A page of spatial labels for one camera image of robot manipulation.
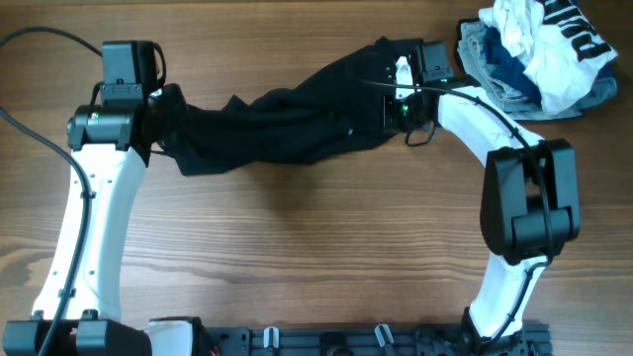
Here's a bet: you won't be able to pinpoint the black shorts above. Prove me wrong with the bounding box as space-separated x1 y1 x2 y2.
158 38 423 176

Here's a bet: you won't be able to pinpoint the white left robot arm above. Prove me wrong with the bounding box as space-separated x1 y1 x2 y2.
2 84 206 355

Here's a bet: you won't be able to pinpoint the light blue denim jeans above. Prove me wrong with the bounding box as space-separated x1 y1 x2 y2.
455 19 617 121

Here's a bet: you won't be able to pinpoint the dark blue garment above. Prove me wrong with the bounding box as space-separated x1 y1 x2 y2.
482 26 617 110

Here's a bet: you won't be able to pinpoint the white printed t-shirt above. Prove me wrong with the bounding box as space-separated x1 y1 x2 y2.
479 0 617 114

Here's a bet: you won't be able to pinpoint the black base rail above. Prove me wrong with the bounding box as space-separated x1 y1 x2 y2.
197 320 553 356

